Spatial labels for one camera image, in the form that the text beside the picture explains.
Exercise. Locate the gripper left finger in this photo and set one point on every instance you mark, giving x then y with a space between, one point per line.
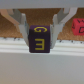
22 28

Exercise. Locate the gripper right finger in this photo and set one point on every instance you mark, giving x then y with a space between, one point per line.
56 26

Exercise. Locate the purple block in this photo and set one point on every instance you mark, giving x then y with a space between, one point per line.
40 40

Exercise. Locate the pink block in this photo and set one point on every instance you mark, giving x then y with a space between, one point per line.
78 26

